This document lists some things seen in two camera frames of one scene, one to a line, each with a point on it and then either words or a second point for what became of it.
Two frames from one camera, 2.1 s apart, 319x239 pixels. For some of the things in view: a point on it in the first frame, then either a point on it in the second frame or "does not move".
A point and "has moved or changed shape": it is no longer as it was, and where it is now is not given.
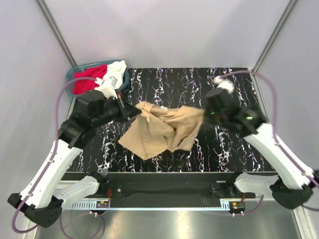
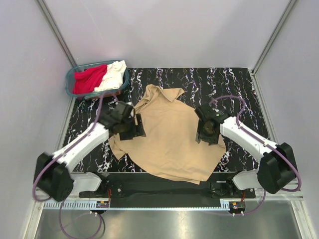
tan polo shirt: [157, 128] has moved or changed shape
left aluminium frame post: [57, 33] does not move
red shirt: [81, 86] does not move
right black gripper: [206, 114] -> [213, 140]
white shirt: [116, 69] does not move
